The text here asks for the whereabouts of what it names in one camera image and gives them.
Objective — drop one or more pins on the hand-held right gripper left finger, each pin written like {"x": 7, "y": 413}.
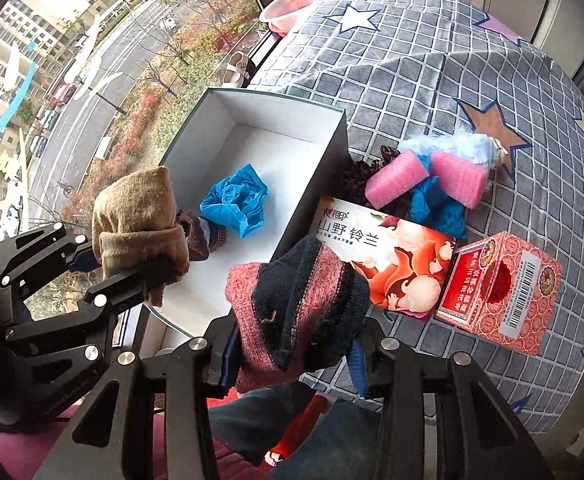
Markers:
{"x": 225, "y": 360}

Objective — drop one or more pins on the white cabinet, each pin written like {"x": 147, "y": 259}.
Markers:
{"x": 537, "y": 5}

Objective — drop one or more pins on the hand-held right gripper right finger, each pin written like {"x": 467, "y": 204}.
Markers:
{"x": 359, "y": 367}

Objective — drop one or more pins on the pink plastic basin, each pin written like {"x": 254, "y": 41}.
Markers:
{"x": 302, "y": 2}

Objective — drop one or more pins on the light blue fluffy cloth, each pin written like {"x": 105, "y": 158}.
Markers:
{"x": 467, "y": 145}

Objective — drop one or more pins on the dark striped sock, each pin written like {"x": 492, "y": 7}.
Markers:
{"x": 206, "y": 240}

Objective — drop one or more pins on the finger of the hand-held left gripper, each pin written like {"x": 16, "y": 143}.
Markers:
{"x": 96, "y": 305}
{"x": 46, "y": 252}

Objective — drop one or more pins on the red and navy sock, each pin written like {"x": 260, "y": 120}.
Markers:
{"x": 302, "y": 300}

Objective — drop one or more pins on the teal cloth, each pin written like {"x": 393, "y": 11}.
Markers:
{"x": 432, "y": 207}

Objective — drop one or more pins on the grey checked star blanket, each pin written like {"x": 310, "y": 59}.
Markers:
{"x": 397, "y": 85}

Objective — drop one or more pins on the tan sock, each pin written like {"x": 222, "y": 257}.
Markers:
{"x": 136, "y": 210}

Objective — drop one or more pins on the leopard print scrunchie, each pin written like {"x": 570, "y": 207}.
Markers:
{"x": 362, "y": 175}

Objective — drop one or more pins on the pink foam sponge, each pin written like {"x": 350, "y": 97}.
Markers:
{"x": 459, "y": 180}
{"x": 397, "y": 177}

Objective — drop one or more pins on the red patterned box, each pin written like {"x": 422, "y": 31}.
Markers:
{"x": 502, "y": 290}

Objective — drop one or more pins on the red cartoon fabric item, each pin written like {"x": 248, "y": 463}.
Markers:
{"x": 294, "y": 435}

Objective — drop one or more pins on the white box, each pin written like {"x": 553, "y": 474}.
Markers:
{"x": 272, "y": 160}

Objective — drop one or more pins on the white shoe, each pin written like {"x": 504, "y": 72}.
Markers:
{"x": 236, "y": 67}

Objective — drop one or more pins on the floral tissue packet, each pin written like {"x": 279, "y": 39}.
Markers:
{"x": 397, "y": 255}

